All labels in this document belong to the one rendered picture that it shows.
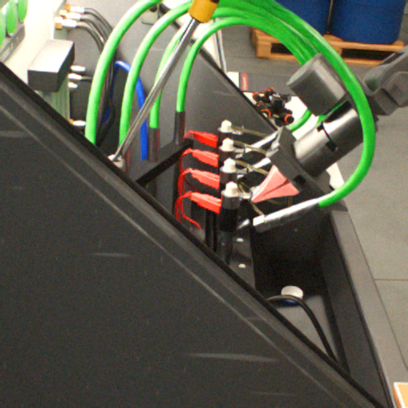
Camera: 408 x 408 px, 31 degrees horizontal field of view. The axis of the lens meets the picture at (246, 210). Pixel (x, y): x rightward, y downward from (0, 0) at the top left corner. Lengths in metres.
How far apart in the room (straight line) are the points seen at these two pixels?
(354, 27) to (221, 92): 4.64
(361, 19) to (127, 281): 5.28
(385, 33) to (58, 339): 5.37
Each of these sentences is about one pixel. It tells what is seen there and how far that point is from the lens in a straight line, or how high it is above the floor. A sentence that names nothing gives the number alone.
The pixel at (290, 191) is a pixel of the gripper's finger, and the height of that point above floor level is 1.16.
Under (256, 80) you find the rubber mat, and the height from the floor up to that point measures 0.98.
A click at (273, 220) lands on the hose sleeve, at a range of 0.93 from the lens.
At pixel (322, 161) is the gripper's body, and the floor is 1.21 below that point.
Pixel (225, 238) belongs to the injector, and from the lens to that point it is 1.06.
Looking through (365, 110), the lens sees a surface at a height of 1.32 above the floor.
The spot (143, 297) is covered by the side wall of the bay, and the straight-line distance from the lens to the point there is 0.71.
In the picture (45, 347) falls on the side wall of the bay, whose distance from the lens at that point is 0.75.
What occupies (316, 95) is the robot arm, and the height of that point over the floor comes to 1.30.
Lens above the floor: 1.60
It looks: 28 degrees down
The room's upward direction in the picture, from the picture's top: 6 degrees clockwise
